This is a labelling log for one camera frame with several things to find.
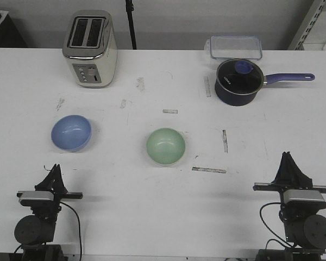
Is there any cream and chrome toaster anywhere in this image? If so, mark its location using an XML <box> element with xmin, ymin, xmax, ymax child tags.
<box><xmin>62</xmin><ymin>10</ymin><xmax>118</xmax><ymax>88</ymax></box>

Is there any grey slotted metal rack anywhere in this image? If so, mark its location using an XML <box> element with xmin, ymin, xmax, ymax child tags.
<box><xmin>287</xmin><ymin>1</ymin><xmax>326</xmax><ymax>51</ymax></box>

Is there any glass saucepan lid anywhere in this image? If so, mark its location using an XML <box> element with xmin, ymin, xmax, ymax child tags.
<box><xmin>217</xmin><ymin>59</ymin><xmax>264</xmax><ymax>95</ymax></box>

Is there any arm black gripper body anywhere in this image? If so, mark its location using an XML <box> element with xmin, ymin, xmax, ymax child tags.
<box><xmin>253</xmin><ymin>183</ymin><xmax>326</xmax><ymax>220</ymax></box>
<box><xmin>30</xmin><ymin>192</ymin><xmax>83</xmax><ymax>220</ymax></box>

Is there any blue plastic bowl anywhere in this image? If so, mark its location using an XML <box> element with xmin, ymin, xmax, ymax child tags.
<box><xmin>51</xmin><ymin>115</ymin><xmax>92</xmax><ymax>152</ymax></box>

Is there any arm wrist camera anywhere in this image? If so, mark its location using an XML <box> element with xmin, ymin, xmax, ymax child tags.
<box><xmin>283</xmin><ymin>189</ymin><xmax>326</xmax><ymax>211</ymax></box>
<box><xmin>17</xmin><ymin>191</ymin><xmax>54</xmax><ymax>206</ymax></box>

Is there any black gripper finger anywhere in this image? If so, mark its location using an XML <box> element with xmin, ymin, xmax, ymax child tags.
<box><xmin>55</xmin><ymin>164</ymin><xmax>68</xmax><ymax>192</ymax></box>
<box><xmin>287</xmin><ymin>152</ymin><xmax>313</xmax><ymax>188</ymax></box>
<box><xmin>34</xmin><ymin>164</ymin><xmax>57</xmax><ymax>190</ymax></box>
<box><xmin>272</xmin><ymin>152</ymin><xmax>290</xmax><ymax>185</ymax></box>

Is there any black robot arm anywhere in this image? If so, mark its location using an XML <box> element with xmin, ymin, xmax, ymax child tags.
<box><xmin>14</xmin><ymin>164</ymin><xmax>83</xmax><ymax>260</ymax></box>
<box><xmin>253</xmin><ymin>152</ymin><xmax>326</xmax><ymax>260</ymax></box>

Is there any clear plastic food container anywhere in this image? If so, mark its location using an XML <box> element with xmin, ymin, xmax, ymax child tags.
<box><xmin>204</xmin><ymin>35</ymin><xmax>262</xmax><ymax>60</ymax></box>

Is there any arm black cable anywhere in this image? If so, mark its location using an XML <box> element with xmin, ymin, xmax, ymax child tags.
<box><xmin>259</xmin><ymin>202</ymin><xmax>294</xmax><ymax>250</ymax></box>
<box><xmin>59</xmin><ymin>201</ymin><xmax>83</xmax><ymax>259</ymax></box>

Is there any green plastic bowl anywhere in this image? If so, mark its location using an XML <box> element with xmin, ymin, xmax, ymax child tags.
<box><xmin>146</xmin><ymin>128</ymin><xmax>186</xmax><ymax>165</ymax></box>

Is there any dark blue saucepan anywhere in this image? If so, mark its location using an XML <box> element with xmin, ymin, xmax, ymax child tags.
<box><xmin>215</xmin><ymin>58</ymin><xmax>315</xmax><ymax>106</ymax></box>

